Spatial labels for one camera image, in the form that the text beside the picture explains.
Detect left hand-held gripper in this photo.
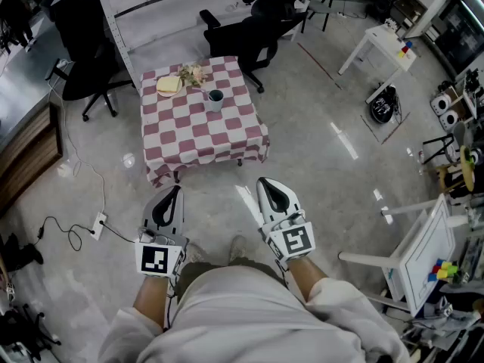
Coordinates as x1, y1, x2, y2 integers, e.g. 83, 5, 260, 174
135, 185, 189, 279

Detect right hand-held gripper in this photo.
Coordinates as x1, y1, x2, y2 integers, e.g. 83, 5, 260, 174
256, 176, 317, 262

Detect grey cup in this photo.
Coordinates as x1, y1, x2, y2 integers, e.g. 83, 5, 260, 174
205, 89, 225, 113

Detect person's left forearm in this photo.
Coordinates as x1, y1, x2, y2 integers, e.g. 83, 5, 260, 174
132, 275, 170, 332

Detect person's right forearm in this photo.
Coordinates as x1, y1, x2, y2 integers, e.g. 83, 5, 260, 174
286, 256, 328, 304

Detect person's left shoe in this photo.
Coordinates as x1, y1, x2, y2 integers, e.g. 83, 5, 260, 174
185, 242, 207, 265

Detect person's shoe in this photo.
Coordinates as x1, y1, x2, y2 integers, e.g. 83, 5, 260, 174
228, 234, 248, 266
185, 242, 207, 265

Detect person's right shoe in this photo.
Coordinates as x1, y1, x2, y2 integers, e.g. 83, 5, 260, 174
228, 234, 248, 266

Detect white power strip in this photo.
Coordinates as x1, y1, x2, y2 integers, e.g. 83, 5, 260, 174
86, 212, 109, 241

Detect person's olive trousers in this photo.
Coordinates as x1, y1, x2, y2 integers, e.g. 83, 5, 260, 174
175, 255, 289, 306

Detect red white checkered tablecloth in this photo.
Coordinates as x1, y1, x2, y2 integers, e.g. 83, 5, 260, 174
140, 55, 271, 188

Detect pink plate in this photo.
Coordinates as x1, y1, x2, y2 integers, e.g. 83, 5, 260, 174
156, 76, 185, 98

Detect person's white shirt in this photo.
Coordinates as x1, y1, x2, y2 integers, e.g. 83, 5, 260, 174
98, 265, 412, 363

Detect yellow bread slice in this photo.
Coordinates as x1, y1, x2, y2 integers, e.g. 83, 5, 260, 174
157, 76, 182, 93

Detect black round device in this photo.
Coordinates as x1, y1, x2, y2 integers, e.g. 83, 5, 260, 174
369, 85, 399, 124

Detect flower bouquet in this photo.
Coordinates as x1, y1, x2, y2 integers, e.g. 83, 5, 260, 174
175, 62, 208, 88

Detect black office chair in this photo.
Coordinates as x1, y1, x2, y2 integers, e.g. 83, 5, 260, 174
199, 0, 308, 94
45, 0, 135, 123

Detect black bag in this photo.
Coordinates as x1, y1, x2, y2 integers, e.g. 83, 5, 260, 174
0, 232, 45, 274

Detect wooden cabinet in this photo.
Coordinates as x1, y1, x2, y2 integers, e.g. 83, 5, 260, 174
0, 102, 64, 219

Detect white framed table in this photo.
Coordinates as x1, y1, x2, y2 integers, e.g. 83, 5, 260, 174
338, 193, 470, 318

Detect white metal shelf rack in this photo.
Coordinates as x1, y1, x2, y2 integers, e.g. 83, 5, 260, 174
92, 0, 303, 90

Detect black wheeled stand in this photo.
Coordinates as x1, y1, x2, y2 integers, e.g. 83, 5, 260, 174
0, 303, 62, 363

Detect white square table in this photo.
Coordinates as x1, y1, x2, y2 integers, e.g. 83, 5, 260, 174
337, 24, 419, 104

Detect grey shell chair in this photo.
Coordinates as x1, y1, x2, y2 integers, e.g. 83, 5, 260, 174
451, 121, 469, 163

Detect wooden round table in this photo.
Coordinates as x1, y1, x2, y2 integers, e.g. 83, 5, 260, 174
434, 145, 478, 194

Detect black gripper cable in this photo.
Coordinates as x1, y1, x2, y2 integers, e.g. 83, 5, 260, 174
161, 277, 179, 333

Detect black floor cable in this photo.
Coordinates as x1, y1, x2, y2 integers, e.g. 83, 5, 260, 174
36, 216, 139, 253

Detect white power cable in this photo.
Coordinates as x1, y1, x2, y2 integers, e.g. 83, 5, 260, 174
48, 60, 107, 215

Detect black stool frame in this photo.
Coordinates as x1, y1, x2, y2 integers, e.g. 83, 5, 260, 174
421, 133, 457, 166

